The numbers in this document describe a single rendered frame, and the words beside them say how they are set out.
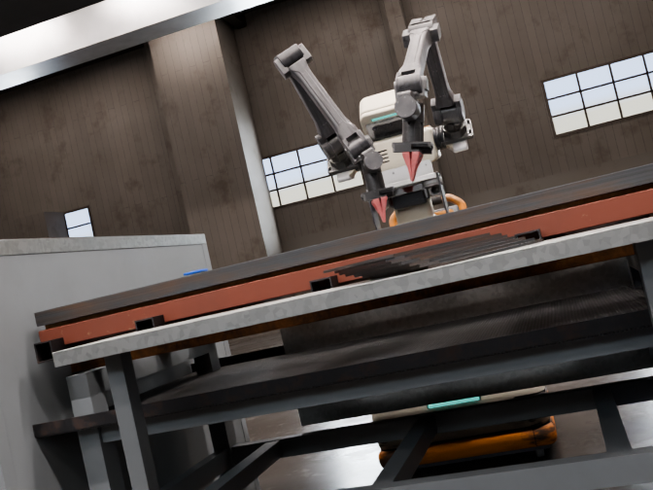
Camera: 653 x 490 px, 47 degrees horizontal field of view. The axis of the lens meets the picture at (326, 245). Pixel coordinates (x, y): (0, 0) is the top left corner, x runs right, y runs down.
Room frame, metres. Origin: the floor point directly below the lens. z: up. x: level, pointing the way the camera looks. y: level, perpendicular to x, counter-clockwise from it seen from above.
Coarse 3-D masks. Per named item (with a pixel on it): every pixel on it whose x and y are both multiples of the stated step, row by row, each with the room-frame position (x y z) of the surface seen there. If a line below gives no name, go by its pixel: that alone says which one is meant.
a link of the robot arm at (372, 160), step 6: (366, 138) 2.31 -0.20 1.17; (372, 144) 2.33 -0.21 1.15; (348, 150) 2.30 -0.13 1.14; (366, 150) 2.23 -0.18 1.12; (372, 150) 2.22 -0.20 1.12; (348, 156) 2.33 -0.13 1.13; (360, 156) 2.27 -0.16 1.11; (366, 156) 2.22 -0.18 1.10; (372, 156) 2.22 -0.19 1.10; (378, 156) 2.22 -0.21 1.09; (354, 162) 2.31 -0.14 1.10; (366, 162) 2.22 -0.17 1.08; (372, 162) 2.22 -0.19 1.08; (378, 162) 2.22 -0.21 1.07; (366, 168) 2.25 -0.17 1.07; (372, 168) 2.22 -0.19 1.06; (378, 168) 2.23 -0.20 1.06
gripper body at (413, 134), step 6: (402, 126) 1.95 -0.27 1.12; (408, 126) 1.93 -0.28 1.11; (414, 126) 1.93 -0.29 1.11; (420, 126) 1.93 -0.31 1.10; (402, 132) 1.95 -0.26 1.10; (408, 132) 1.93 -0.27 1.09; (414, 132) 1.93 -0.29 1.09; (420, 132) 1.93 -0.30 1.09; (402, 138) 1.95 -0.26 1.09; (408, 138) 1.93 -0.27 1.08; (414, 138) 1.93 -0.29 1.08; (420, 138) 1.93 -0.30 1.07; (414, 144) 1.93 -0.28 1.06; (420, 144) 1.92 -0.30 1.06; (426, 144) 1.92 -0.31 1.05; (432, 144) 1.95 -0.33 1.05
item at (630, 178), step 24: (648, 168) 1.46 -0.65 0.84; (552, 192) 1.51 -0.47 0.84; (576, 192) 1.50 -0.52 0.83; (600, 192) 1.49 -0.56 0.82; (456, 216) 1.57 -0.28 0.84; (480, 216) 1.56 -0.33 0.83; (504, 216) 1.54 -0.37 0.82; (336, 240) 1.65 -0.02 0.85; (360, 240) 1.63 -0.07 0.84; (384, 240) 1.62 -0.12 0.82; (240, 264) 1.72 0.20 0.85; (264, 264) 1.70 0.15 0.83; (288, 264) 1.69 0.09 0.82; (144, 288) 1.79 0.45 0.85; (168, 288) 1.77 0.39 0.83; (192, 288) 1.76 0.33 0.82; (48, 312) 1.88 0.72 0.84; (72, 312) 1.86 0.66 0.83; (96, 312) 1.84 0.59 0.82
